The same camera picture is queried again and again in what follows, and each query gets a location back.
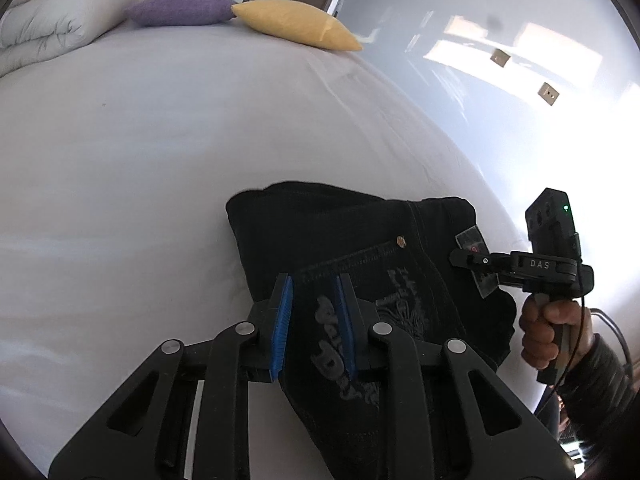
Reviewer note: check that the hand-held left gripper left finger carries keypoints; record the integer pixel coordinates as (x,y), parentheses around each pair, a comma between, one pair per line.
(282,315)

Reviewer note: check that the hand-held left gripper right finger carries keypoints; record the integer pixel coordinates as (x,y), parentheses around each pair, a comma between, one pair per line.
(347,325)

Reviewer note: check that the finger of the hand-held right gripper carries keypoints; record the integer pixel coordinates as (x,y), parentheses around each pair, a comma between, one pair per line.
(480,261)

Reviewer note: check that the black denim pants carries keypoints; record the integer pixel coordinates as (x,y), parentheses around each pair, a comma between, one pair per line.
(300,230)

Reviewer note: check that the person's right forearm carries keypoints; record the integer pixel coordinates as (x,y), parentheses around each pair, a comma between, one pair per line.
(600,390)

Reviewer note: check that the person's right hand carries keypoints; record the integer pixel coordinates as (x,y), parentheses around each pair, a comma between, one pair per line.
(537,330)

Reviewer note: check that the white bed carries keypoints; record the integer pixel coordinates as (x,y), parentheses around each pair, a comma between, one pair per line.
(150,160)

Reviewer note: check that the yellow pillow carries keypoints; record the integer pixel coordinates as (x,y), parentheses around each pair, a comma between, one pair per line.
(295,22)

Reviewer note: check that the purple pillow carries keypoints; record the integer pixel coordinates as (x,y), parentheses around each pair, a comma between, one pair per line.
(180,9)

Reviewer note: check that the folded white duvet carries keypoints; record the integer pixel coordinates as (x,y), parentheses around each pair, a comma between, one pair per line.
(45,25)

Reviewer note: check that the beige wall socket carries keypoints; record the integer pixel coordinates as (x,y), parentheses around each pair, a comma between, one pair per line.
(500,58)
(548,94)

